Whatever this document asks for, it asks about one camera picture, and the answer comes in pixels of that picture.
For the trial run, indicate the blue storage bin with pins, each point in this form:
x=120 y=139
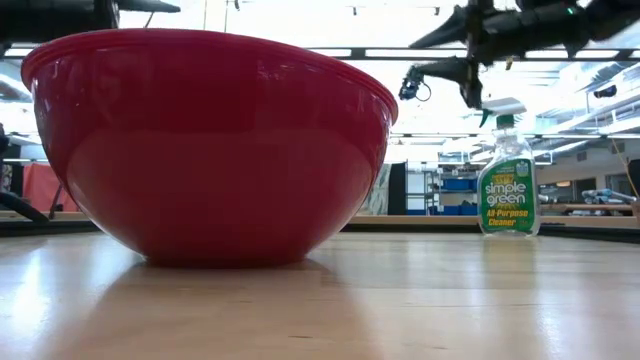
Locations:
x=457 y=184

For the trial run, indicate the black divider panel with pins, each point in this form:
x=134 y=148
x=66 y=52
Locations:
x=397 y=187

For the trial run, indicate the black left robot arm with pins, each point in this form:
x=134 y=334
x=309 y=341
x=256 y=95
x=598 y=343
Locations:
x=55 y=17

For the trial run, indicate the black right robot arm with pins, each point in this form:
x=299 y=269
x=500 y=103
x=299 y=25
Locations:
x=585 y=22

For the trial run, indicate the orange red cloth panel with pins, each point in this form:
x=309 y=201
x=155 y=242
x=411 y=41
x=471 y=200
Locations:
x=42 y=187

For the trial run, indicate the red plastic bowl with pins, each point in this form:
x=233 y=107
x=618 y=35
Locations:
x=215 y=150

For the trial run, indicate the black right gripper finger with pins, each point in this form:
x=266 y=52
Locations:
x=442 y=30
x=450 y=70

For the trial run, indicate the black overhead frame beam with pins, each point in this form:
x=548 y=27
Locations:
x=400 y=53

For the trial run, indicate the simple green spray bottle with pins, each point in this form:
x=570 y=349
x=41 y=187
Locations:
x=507 y=195

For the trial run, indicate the wooden background table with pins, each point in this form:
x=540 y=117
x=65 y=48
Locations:
x=425 y=220

